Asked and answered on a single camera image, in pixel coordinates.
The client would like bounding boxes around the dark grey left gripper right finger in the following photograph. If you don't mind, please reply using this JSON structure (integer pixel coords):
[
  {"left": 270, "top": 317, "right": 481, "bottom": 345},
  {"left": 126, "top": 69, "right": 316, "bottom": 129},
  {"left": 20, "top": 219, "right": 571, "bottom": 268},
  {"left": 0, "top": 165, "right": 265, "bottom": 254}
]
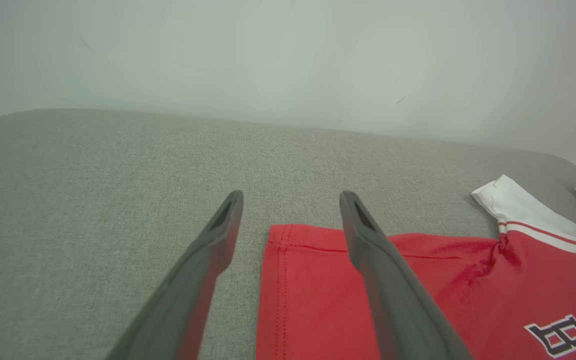
[{"left": 339, "top": 190, "right": 474, "bottom": 360}]

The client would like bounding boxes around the red basketball jersey white trim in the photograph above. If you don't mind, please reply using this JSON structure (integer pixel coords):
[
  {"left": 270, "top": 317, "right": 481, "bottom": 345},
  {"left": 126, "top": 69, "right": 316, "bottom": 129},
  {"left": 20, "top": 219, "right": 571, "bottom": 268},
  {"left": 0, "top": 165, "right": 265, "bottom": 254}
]
[{"left": 255, "top": 174, "right": 576, "bottom": 360}]

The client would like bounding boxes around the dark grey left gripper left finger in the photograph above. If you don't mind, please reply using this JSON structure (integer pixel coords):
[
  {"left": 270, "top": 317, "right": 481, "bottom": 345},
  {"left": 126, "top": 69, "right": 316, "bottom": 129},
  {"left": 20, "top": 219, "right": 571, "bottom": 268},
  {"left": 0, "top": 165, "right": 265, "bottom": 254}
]
[{"left": 105, "top": 190, "right": 245, "bottom": 360}]

